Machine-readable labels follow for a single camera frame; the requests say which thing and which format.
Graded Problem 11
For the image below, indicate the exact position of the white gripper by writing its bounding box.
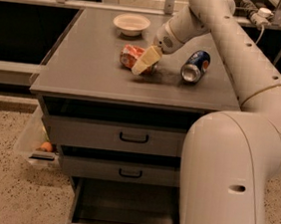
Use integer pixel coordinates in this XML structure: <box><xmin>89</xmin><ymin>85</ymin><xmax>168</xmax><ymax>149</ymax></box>
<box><xmin>132</xmin><ymin>6</ymin><xmax>209</xmax><ymax>75</ymax></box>

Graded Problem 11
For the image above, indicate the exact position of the crushed orange coke can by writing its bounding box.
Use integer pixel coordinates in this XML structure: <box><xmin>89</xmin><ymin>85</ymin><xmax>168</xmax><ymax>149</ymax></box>
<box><xmin>120</xmin><ymin>44</ymin><xmax>153</xmax><ymax>74</ymax></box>

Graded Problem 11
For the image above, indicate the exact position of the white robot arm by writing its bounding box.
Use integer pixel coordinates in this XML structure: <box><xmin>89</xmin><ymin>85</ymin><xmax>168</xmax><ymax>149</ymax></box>
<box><xmin>132</xmin><ymin>0</ymin><xmax>281</xmax><ymax>224</ymax></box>

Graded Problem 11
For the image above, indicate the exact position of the blue pepsi can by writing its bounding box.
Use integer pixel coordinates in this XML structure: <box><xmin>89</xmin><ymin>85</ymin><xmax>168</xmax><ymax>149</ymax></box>
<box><xmin>180</xmin><ymin>50</ymin><xmax>210</xmax><ymax>84</ymax></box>

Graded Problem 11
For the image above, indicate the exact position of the grey drawer cabinet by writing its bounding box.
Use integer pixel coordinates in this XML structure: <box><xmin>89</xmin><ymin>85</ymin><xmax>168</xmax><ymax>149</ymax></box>
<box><xmin>15</xmin><ymin>2</ymin><xmax>251</xmax><ymax>224</ymax></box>

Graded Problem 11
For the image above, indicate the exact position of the top grey drawer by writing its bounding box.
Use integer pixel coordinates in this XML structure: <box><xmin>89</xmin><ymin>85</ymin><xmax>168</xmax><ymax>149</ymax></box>
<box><xmin>43</xmin><ymin>115</ymin><xmax>185</xmax><ymax>157</ymax></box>

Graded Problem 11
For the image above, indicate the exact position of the grey drawer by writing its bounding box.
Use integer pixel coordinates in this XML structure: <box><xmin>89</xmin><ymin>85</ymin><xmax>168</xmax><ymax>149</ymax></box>
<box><xmin>43</xmin><ymin>115</ymin><xmax>185</xmax><ymax>157</ymax></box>
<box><xmin>64</xmin><ymin>178</ymin><xmax>179</xmax><ymax>224</ymax></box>
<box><xmin>59</xmin><ymin>156</ymin><xmax>179</xmax><ymax>187</ymax></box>

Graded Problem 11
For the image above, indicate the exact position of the middle grey drawer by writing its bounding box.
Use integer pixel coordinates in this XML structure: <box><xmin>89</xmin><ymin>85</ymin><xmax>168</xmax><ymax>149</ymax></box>
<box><xmin>59</xmin><ymin>156</ymin><xmax>179</xmax><ymax>187</ymax></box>

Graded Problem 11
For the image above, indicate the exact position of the bottom grey drawer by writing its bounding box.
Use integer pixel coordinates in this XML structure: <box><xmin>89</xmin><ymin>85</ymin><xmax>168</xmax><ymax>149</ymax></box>
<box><xmin>64</xmin><ymin>178</ymin><xmax>179</xmax><ymax>224</ymax></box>

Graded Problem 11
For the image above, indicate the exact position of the white bowl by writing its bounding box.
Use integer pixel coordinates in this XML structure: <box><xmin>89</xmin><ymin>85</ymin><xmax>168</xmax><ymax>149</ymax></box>
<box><xmin>113</xmin><ymin>13</ymin><xmax>150</xmax><ymax>37</ymax></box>

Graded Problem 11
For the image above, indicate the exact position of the white power strip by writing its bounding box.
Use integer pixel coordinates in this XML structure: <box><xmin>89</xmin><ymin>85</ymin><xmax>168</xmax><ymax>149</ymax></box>
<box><xmin>240</xmin><ymin>0</ymin><xmax>272</xmax><ymax>30</ymax></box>

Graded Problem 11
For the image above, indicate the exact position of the orange fruit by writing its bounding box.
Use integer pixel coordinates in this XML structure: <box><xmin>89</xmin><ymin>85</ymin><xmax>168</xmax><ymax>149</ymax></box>
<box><xmin>40</xmin><ymin>141</ymin><xmax>54</xmax><ymax>152</ymax></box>

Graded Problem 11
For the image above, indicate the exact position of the clear plastic bin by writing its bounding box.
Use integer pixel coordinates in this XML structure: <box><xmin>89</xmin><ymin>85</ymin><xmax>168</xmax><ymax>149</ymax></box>
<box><xmin>13</xmin><ymin>107</ymin><xmax>59</xmax><ymax>168</ymax></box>

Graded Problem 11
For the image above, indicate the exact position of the white power cable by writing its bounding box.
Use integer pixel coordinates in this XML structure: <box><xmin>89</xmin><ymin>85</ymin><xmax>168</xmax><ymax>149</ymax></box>
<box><xmin>254</xmin><ymin>24</ymin><xmax>266</xmax><ymax>46</ymax></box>

